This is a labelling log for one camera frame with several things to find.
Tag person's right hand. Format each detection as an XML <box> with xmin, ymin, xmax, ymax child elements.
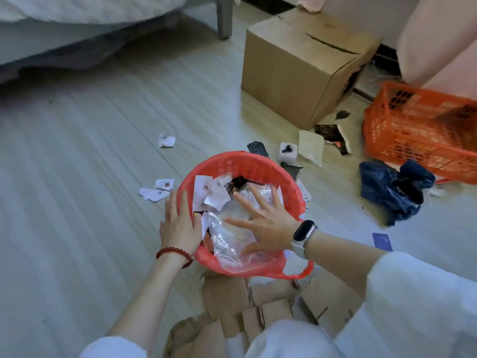
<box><xmin>224</xmin><ymin>183</ymin><xmax>302</xmax><ymax>256</ymax></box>

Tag person's left hand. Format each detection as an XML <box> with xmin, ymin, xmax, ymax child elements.
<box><xmin>159</xmin><ymin>189</ymin><xmax>204</xmax><ymax>255</ymax></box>

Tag clear plastic bag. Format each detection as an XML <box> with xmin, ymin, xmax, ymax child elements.
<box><xmin>206</xmin><ymin>183</ymin><xmax>284</xmax><ymax>273</ymax></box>

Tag red plastic waste bin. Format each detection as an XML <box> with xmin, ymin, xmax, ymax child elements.
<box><xmin>177</xmin><ymin>150</ymin><xmax>315</xmax><ymax>280</ymax></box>

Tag person's left forearm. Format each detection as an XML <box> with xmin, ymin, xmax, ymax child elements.
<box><xmin>107</xmin><ymin>253</ymin><xmax>194</xmax><ymax>349</ymax></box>

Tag person's right forearm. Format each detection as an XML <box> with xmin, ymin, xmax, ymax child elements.
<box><xmin>305</xmin><ymin>231</ymin><xmax>389</xmax><ymax>297</ymax></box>

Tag dark wrapper scrap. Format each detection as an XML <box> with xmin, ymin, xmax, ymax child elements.
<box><xmin>225</xmin><ymin>175</ymin><xmax>249</xmax><ymax>194</ymax></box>

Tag white paper slip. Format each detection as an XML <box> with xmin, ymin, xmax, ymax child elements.
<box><xmin>296</xmin><ymin>178</ymin><xmax>313</xmax><ymax>203</ymax></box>

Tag white paper scrap with stain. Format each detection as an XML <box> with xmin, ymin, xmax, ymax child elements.
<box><xmin>192</xmin><ymin>174</ymin><xmax>232</xmax><ymax>214</ymax></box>

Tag white foam cube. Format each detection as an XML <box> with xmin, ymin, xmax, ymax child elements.
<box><xmin>278</xmin><ymin>141</ymin><xmax>299</xmax><ymax>164</ymax></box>

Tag pile of flattened cardboard pieces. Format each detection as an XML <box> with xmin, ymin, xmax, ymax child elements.
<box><xmin>163</xmin><ymin>269</ymin><xmax>366</xmax><ymax>358</ymax></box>

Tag torn brown cardboard piece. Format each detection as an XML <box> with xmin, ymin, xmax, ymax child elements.
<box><xmin>298</xmin><ymin>129</ymin><xmax>326</xmax><ymax>167</ymax></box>

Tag black and white torn scrap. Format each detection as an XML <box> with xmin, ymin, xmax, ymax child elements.
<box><xmin>314</xmin><ymin>124</ymin><xmax>352</xmax><ymax>156</ymax></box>

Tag person's white trousers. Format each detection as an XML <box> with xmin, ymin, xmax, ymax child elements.
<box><xmin>244</xmin><ymin>319</ymin><xmax>338</xmax><ymax>358</ymax></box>

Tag purple card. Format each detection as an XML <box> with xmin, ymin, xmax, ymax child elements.
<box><xmin>372</xmin><ymin>232</ymin><xmax>394</xmax><ymax>252</ymax></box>

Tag dark blue plastic bag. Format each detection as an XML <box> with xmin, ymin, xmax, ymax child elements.
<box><xmin>358</xmin><ymin>159</ymin><xmax>436</xmax><ymax>227</ymax></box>

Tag brown cardboard box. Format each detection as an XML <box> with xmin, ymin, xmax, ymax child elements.
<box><xmin>241</xmin><ymin>7</ymin><xmax>383</xmax><ymax>130</ymax></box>

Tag person's white left sleeve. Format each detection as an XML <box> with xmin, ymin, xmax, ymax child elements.
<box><xmin>79</xmin><ymin>336</ymin><xmax>148</xmax><ymax>358</ymax></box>

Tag person's white sleeve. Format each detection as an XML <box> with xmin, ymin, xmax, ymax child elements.
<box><xmin>79</xmin><ymin>336</ymin><xmax>148</xmax><ymax>358</ymax></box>
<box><xmin>335</xmin><ymin>251</ymin><xmax>477</xmax><ymax>358</ymax></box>

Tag orange plastic basket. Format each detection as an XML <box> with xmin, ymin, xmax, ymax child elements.
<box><xmin>362</xmin><ymin>81</ymin><xmax>477</xmax><ymax>185</ymax></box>

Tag person's white right sleeve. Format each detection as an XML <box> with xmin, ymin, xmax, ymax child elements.
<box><xmin>335</xmin><ymin>251</ymin><xmax>477</xmax><ymax>358</ymax></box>

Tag grey bed leg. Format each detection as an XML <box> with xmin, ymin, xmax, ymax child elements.
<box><xmin>216</xmin><ymin>0</ymin><xmax>235</xmax><ymax>41</ymax></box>

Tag grey bed skirt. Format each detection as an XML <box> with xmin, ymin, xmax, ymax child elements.
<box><xmin>0</xmin><ymin>13</ymin><xmax>181</xmax><ymax>85</ymax></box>

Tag white bedding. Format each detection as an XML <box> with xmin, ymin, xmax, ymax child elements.
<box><xmin>0</xmin><ymin>0</ymin><xmax>188</xmax><ymax>23</ymax></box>

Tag pink curtain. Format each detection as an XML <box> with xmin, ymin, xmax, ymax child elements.
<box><xmin>397</xmin><ymin>0</ymin><xmax>477</xmax><ymax>100</ymax></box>

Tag red bead bracelet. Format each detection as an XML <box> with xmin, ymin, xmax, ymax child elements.
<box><xmin>156</xmin><ymin>247</ymin><xmax>194</xmax><ymax>269</ymax></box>

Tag black smartwatch with grey strap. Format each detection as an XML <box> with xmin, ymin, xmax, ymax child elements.
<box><xmin>292</xmin><ymin>220</ymin><xmax>318</xmax><ymax>260</ymax></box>

